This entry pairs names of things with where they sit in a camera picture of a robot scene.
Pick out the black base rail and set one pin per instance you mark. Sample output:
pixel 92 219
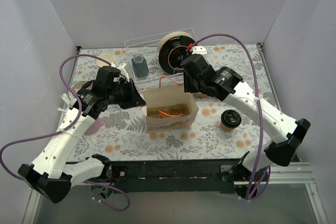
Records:
pixel 177 175

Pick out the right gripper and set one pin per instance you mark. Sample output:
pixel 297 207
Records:
pixel 189 82

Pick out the teal ceramic cup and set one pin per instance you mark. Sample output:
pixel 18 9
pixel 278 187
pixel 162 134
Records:
pixel 140 66

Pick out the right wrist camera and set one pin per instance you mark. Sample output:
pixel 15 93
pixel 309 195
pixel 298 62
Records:
pixel 191 49

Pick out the black coffee lid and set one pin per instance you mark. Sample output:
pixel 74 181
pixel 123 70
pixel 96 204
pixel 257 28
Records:
pixel 231 119

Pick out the black round plate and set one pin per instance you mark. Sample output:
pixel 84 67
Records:
pixel 172 53

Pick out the cream plate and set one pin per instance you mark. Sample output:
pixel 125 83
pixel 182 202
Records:
pixel 171 35

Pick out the floral table mat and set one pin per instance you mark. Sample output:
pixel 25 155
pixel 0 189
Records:
pixel 122 135

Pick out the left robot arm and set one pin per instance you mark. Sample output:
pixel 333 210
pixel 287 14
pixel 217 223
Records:
pixel 49 174

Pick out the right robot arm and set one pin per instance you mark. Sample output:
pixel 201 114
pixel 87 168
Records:
pixel 286 133

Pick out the patterned small bowl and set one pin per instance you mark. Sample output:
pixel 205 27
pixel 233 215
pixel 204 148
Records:
pixel 77 86

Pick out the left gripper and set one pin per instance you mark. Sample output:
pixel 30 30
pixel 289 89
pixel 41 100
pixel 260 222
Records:
pixel 128 94

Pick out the clear wire dish rack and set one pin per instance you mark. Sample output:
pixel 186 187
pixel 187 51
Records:
pixel 147 47

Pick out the brown paper cup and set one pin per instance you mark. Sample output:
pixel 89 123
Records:
pixel 226 128

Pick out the stack of paper cups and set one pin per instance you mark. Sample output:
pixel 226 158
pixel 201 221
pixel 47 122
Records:
pixel 105 60

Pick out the paper takeout bag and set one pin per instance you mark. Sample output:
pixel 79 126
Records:
pixel 169 92

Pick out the pink straw holder cup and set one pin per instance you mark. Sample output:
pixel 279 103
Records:
pixel 95 127

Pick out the white wrapped straws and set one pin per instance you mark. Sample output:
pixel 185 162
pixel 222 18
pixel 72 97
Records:
pixel 67 102

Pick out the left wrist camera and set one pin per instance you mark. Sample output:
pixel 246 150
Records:
pixel 123 69

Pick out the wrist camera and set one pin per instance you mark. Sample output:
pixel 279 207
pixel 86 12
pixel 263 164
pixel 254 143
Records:
pixel 123 69
pixel 191 49

